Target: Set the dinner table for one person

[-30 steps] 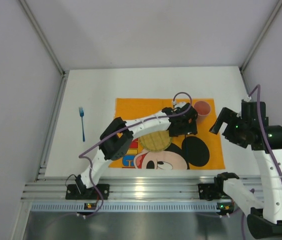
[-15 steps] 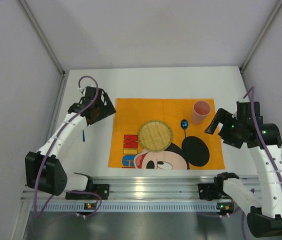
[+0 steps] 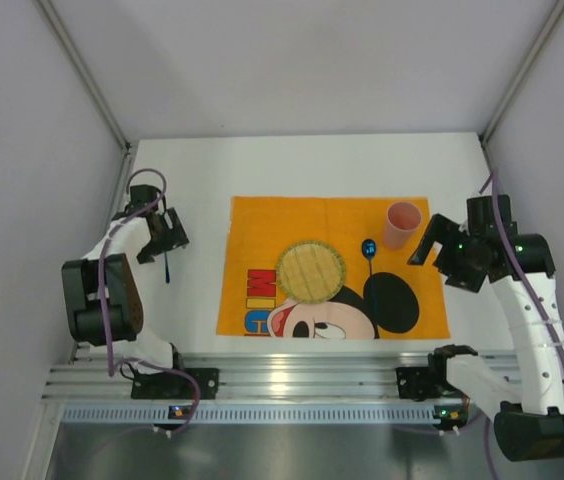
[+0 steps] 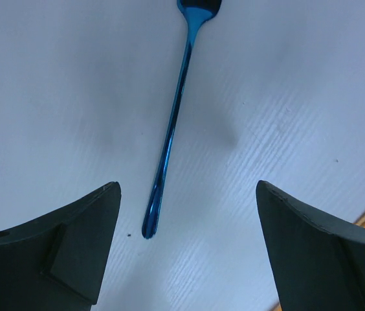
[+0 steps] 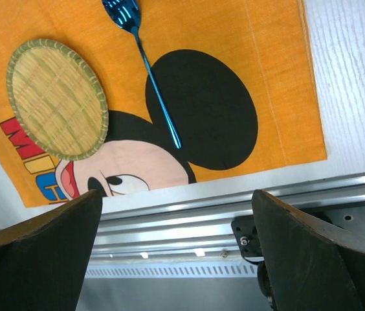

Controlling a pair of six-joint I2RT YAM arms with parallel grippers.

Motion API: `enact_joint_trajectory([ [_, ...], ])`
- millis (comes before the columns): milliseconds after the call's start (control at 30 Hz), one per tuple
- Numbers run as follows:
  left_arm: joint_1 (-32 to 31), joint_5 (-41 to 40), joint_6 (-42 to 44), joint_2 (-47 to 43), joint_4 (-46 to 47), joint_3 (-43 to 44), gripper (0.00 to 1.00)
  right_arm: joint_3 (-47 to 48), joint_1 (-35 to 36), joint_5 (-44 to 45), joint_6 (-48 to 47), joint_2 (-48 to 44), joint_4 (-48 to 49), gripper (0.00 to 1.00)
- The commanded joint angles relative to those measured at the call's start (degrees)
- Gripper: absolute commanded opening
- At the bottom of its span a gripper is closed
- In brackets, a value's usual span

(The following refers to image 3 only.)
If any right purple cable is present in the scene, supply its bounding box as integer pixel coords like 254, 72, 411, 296
478, 167, 564, 480

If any perforated metal cable strip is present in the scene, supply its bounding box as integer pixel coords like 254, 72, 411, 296
62, 404, 466, 425

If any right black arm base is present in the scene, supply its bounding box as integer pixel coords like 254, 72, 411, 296
395, 366, 462, 402

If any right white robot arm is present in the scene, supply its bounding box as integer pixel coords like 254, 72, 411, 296
408, 195, 564, 462

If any blue metal fork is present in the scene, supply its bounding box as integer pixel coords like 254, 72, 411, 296
163, 251, 171, 284

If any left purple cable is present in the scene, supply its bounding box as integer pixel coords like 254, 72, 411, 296
99, 168, 199, 441

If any aluminium mounting rail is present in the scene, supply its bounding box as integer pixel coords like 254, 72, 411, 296
42, 352, 427, 402

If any orange cartoon mouse cloth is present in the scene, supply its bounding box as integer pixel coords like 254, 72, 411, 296
216, 197, 450, 340

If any woven bamboo round plate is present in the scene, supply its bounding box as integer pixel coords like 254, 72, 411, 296
275, 240, 346, 304

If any pink plastic cup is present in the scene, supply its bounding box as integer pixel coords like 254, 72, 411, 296
383, 202, 422, 250

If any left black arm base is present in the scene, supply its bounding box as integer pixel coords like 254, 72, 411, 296
130, 368, 220, 400

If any blue metal spoon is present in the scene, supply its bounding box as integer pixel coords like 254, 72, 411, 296
361, 238, 377, 317

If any purple cable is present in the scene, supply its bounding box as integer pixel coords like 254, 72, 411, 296
478, 167, 564, 480
99, 168, 199, 441

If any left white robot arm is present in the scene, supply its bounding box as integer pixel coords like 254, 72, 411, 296
61, 184, 189, 375

